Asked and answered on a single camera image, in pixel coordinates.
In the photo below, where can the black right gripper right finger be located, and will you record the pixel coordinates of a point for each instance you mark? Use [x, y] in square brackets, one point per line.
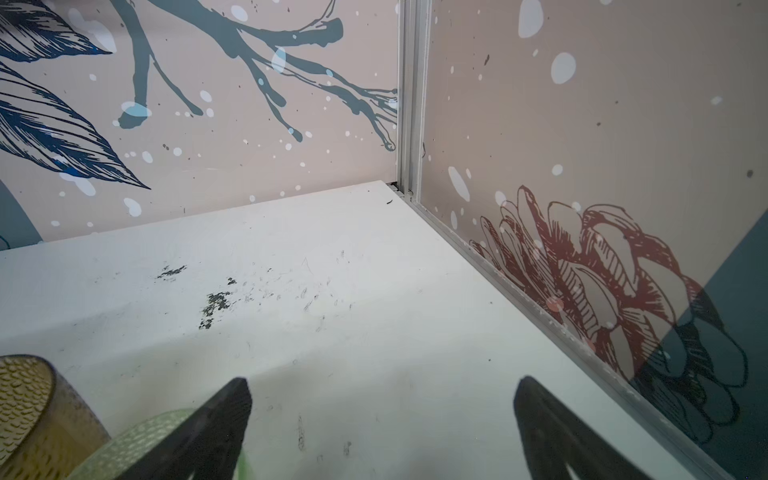
[557, 444]

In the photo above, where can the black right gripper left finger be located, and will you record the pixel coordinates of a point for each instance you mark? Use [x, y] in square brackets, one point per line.
[206, 445]

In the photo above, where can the pale green textured glass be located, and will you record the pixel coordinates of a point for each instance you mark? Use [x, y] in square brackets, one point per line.
[122, 451]

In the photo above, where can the amber textured glass right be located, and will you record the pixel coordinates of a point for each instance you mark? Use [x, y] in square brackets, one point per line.
[47, 429]

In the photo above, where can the aluminium frame corner post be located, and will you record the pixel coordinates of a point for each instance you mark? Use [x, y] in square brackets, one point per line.
[414, 41]

